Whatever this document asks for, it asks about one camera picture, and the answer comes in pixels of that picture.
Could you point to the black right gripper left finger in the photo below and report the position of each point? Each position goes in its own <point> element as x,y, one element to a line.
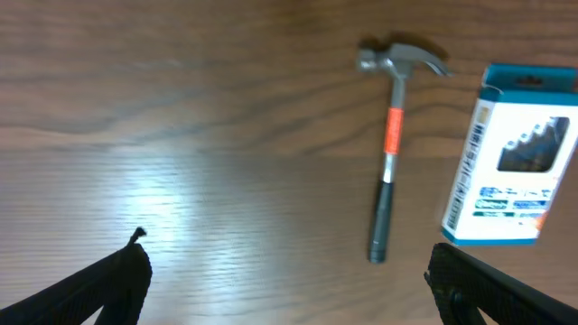
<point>114,287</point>

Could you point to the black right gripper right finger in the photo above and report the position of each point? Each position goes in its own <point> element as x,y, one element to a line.
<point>464,288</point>

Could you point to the blue white small box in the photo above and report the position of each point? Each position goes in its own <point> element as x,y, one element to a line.
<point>522,136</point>

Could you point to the small red black hammer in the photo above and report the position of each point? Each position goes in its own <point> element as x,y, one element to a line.
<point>398,61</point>

